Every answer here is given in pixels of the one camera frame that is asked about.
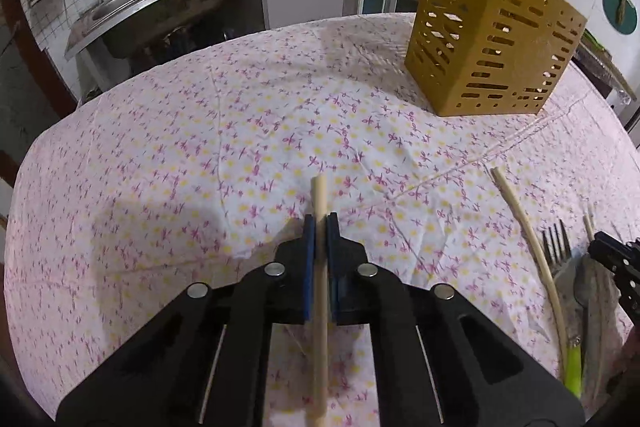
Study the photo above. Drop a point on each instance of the green round cutting board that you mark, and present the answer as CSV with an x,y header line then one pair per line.
x,y
612,7

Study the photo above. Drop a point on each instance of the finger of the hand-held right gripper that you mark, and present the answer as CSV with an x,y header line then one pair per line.
x,y
607,251

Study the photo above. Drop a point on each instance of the wooden chopstick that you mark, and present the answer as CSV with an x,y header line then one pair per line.
x,y
510,199
320,197
589,227

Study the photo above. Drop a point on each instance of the yellow slotted utensil holder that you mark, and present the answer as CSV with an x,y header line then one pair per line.
x,y
475,32

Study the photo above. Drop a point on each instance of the pink floral tablecloth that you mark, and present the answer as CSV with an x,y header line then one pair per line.
x,y
200,157

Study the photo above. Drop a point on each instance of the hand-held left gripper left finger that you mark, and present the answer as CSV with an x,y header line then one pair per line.
x,y
309,267

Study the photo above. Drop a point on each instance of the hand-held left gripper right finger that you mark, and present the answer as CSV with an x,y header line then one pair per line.
x,y
332,267

